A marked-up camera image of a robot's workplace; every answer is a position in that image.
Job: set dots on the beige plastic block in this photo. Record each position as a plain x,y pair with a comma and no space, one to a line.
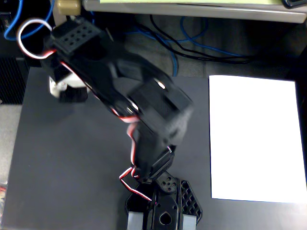
69,7

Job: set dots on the silver base clamp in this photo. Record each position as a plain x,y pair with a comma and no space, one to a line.
189,221
135,220

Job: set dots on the black foam cube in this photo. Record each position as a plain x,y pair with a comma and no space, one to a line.
74,95

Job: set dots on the white paper sheet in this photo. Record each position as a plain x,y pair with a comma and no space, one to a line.
254,139

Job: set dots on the white desk leg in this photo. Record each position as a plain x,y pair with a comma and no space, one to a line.
55,20

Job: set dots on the black ribbed case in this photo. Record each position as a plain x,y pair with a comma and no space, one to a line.
12,80

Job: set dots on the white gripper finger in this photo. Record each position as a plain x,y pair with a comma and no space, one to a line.
54,88

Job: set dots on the black device on desk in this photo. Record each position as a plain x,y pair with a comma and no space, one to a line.
295,3

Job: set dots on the grey desk edge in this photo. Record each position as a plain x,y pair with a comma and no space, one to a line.
192,12

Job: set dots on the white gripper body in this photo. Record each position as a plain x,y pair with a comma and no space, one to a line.
64,82

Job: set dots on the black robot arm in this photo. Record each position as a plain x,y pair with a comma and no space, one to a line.
153,112

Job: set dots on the dark grey table mat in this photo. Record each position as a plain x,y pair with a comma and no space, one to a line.
72,155

